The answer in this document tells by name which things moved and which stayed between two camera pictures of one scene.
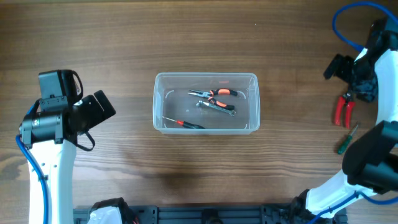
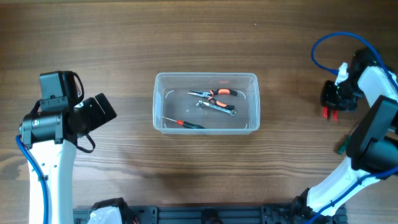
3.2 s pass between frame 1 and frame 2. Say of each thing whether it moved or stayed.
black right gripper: moved
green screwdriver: stayed
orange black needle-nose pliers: stayed
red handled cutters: moved
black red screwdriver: stayed
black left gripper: stayed
